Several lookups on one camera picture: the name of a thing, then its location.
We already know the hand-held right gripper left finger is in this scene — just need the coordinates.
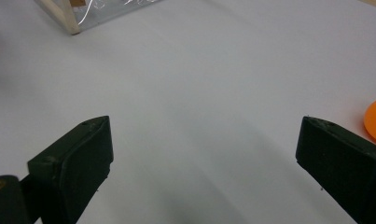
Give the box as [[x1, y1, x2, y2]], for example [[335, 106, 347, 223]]
[[21, 115, 115, 224]]

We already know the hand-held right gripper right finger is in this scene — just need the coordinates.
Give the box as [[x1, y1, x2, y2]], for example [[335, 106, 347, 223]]
[[295, 116, 376, 224]]

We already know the clear bag with beige trim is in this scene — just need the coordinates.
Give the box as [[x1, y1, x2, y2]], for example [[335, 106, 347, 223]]
[[35, 0, 165, 35]]

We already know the wooden table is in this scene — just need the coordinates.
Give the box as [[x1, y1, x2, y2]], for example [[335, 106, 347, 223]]
[[357, 0, 376, 10]]

